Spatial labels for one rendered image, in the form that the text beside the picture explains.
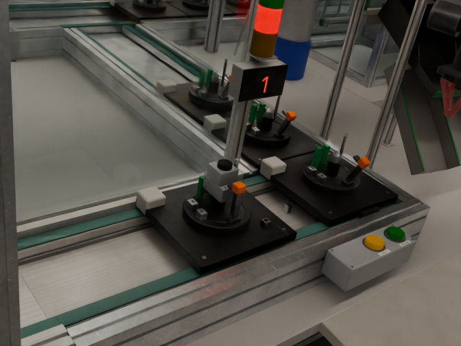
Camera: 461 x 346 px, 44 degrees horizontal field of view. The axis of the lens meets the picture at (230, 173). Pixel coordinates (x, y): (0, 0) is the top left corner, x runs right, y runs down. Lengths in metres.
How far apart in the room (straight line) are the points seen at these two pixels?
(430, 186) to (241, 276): 0.85
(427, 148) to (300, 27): 0.85
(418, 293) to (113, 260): 0.65
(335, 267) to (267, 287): 0.15
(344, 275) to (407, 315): 0.17
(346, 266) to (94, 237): 0.50
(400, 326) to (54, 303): 0.67
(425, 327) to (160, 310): 0.56
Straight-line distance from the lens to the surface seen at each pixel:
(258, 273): 1.07
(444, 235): 1.55
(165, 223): 1.13
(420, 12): 1.42
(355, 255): 1.18
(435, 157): 1.56
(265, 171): 1.37
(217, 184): 1.10
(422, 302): 1.31
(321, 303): 1.20
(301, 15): 2.19
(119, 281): 1.07
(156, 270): 1.10
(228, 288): 1.02
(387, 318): 1.23
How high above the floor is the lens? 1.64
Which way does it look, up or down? 30 degrees down
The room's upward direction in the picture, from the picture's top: 11 degrees clockwise
